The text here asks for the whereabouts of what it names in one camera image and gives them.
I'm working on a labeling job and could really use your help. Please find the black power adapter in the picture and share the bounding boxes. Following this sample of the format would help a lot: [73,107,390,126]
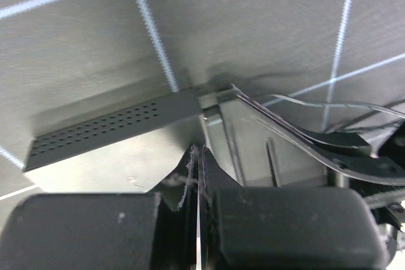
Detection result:
[261,94,404,134]

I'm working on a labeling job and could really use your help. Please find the black network switch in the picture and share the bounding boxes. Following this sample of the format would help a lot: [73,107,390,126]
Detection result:
[23,89,205,193]

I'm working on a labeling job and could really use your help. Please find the black grid mat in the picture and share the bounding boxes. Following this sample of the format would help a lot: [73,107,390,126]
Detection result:
[1,0,404,221]

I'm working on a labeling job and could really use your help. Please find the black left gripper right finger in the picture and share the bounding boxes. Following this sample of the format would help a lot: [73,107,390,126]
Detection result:
[199,147,390,269]

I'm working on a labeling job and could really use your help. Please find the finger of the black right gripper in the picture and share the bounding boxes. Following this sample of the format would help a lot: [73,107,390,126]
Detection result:
[303,130,404,186]
[202,86,370,187]

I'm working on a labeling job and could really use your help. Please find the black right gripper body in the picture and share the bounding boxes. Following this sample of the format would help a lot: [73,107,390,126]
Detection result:
[328,118,405,261]

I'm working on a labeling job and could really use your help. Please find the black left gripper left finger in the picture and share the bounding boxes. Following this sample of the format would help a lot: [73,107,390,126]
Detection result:
[1,145,199,269]

